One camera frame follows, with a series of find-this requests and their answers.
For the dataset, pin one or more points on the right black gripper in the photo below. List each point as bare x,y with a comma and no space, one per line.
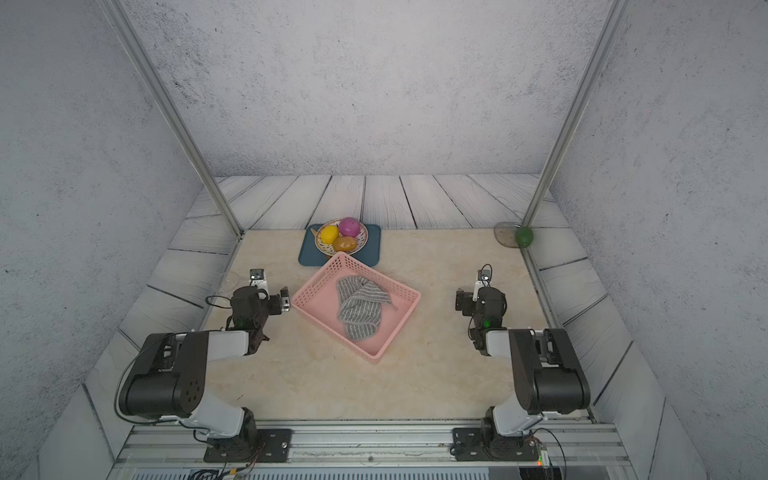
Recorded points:
468,297

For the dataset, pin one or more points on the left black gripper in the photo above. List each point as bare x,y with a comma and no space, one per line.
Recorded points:
276,308

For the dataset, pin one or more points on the grey striped square dishcloth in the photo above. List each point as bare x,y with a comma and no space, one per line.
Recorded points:
361,301

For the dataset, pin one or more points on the pink plastic basket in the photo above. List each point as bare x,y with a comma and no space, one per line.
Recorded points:
317,300

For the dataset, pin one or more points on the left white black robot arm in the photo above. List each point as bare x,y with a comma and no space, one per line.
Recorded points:
166,382

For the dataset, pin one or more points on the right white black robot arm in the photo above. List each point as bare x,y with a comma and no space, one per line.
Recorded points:
547,376

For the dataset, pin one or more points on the clear plastic cup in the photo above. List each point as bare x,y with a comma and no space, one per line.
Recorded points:
227,284

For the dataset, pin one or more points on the clear glass bowl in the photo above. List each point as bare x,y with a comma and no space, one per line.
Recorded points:
505,234

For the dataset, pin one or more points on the yellow lemon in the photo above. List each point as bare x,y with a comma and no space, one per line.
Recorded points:
328,234

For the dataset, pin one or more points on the green ball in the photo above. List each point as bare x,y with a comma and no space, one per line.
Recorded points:
524,237

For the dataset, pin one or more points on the brown potato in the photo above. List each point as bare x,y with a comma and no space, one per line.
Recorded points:
345,244

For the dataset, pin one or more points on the magenta round fruit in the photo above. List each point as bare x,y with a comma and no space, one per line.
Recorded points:
349,227

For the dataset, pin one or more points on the teal placemat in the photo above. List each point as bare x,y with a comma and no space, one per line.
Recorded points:
369,255

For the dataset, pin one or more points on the patterned round plate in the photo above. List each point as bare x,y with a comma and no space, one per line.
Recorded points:
328,250

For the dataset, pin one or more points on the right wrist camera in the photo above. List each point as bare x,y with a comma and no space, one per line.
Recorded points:
484,276

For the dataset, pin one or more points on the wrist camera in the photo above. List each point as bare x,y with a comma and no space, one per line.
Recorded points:
257,278
484,276

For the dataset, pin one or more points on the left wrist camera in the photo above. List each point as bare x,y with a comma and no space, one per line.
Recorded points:
257,278

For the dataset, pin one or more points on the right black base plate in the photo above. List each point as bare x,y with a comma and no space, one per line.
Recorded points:
473,445

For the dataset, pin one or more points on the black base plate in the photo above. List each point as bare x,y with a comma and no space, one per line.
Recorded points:
473,445
251,445

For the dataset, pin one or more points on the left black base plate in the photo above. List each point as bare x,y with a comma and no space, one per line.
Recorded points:
251,445

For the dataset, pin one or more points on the aluminium front rail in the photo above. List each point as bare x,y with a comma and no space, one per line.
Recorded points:
382,449

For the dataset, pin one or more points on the right aluminium frame post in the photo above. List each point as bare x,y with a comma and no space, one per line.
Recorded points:
594,67

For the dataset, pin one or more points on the aluminium frame post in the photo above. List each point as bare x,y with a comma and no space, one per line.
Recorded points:
594,67
128,37

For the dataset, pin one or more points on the left aluminium frame post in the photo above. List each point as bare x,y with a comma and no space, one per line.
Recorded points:
128,37

